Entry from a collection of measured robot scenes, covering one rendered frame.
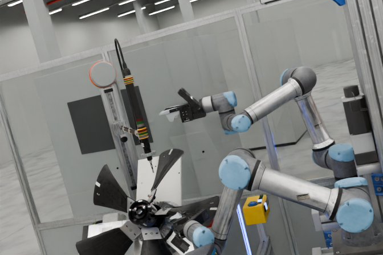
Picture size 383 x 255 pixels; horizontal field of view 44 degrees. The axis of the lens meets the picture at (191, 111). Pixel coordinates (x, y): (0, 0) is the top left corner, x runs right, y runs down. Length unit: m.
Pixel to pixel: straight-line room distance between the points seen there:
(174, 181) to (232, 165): 0.91
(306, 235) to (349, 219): 1.26
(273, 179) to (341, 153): 0.66
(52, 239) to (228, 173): 2.03
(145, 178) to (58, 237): 1.04
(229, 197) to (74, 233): 1.71
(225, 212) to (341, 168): 0.65
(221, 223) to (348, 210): 0.52
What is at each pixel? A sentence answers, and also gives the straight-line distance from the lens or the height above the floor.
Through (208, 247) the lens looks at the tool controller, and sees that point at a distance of 1.53.
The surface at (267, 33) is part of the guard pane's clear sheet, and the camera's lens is 2.68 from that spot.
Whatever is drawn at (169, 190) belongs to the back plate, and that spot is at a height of 1.20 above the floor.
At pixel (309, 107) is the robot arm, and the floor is 1.47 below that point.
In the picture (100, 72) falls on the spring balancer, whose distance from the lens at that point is 2.80.
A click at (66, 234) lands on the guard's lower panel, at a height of 0.90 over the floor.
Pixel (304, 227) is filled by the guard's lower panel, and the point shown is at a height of 0.73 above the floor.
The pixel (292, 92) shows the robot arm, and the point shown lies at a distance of 2.14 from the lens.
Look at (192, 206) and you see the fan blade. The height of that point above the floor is 1.19.
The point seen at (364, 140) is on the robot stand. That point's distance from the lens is 2.02.
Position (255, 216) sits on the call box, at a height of 1.02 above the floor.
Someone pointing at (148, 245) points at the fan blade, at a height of 1.09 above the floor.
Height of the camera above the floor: 1.84
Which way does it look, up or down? 6 degrees down
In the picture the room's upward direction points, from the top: 14 degrees counter-clockwise
